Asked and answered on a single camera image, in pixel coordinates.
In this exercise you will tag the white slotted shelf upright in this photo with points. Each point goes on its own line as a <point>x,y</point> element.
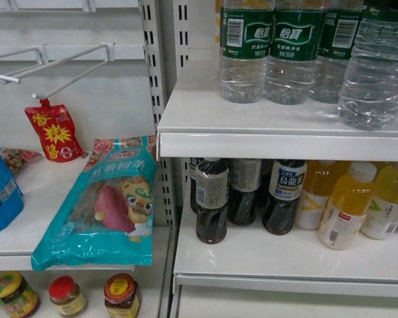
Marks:
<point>165,212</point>

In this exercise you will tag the green lid sauce jar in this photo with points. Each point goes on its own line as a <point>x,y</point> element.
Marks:
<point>17,297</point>

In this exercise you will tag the red yellow lid sauce jar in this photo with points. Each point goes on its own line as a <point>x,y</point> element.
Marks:
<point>122,296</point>

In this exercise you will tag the teal sweet potato noodle bag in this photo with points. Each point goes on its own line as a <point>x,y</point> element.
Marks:
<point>107,216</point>

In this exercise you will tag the white metal shelf board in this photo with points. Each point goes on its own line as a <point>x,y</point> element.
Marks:
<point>251,258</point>

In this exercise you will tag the clear water bottle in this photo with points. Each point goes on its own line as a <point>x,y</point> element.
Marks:
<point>369,93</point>

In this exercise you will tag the white wire display hook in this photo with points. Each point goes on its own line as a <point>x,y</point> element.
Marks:
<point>18,63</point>

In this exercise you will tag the red sauce pouch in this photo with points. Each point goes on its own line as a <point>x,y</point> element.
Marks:
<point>56,131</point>

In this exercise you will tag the dark oolong tea bottle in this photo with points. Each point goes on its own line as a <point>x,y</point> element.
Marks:
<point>285,187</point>

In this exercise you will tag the yellow juice bottle white cap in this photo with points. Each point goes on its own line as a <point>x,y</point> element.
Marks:
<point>347,206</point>

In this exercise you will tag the middle dark tea bottle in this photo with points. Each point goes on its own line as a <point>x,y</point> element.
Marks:
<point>245,179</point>

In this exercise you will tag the upper white shelf board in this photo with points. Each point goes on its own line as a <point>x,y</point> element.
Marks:
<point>198,122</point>

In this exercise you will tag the dark tea bottle beige label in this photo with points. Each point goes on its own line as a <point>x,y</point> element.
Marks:
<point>212,194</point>

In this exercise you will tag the left white shelf board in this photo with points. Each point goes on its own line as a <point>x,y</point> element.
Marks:
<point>45,185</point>

